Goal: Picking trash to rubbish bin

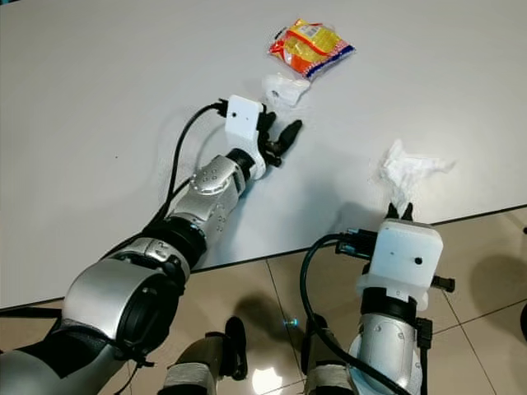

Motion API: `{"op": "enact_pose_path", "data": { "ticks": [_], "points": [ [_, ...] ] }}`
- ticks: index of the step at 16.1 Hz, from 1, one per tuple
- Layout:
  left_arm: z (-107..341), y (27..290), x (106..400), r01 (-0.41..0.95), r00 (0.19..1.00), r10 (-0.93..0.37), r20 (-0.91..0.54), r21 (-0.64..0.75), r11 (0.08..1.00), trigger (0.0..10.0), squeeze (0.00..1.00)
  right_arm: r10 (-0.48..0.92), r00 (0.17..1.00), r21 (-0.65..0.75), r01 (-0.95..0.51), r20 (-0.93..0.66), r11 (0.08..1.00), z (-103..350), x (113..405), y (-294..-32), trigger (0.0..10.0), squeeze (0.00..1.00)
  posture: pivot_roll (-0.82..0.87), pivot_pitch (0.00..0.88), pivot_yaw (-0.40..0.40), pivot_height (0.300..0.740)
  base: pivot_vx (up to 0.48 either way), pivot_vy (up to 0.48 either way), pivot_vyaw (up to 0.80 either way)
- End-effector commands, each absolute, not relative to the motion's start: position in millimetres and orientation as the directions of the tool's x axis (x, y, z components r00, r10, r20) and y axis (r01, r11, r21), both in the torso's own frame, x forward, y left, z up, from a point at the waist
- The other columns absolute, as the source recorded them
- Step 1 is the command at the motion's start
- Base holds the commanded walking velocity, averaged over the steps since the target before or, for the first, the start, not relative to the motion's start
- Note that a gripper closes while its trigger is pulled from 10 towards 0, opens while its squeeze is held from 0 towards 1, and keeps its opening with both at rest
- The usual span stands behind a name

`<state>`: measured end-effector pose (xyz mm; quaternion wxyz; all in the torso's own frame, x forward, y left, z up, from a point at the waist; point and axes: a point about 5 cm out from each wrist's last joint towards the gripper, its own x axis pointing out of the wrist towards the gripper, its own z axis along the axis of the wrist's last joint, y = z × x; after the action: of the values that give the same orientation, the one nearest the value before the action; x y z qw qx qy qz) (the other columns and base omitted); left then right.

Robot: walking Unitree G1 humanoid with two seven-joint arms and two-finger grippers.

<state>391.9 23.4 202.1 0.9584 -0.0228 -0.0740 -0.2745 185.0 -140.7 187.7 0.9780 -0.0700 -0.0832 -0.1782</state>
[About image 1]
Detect robot right leg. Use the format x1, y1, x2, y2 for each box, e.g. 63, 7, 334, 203
301, 317, 359, 395

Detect yellow red snack packet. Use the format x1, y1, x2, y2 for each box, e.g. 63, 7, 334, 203
268, 18, 356, 79

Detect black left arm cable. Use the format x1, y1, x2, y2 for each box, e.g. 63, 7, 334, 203
124, 100, 228, 264

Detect robot leg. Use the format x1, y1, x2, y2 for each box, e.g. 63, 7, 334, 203
301, 317, 359, 395
161, 317, 248, 395

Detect small white tissue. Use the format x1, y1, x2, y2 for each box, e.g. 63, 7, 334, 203
262, 72, 312, 108

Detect robot left leg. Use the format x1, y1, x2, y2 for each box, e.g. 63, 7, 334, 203
161, 317, 248, 395

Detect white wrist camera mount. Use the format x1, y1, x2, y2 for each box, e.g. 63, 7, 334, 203
226, 95, 269, 179
357, 219, 444, 301

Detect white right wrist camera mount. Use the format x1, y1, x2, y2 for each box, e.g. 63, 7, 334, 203
357, 219, 444, 301

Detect white table black legs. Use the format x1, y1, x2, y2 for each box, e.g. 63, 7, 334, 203
0, 0, 527, 318

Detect large white tissue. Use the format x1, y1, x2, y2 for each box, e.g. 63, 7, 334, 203
379, 138, 456, 208

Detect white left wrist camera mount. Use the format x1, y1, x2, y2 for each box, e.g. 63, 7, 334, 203
226, 95, 269, 179

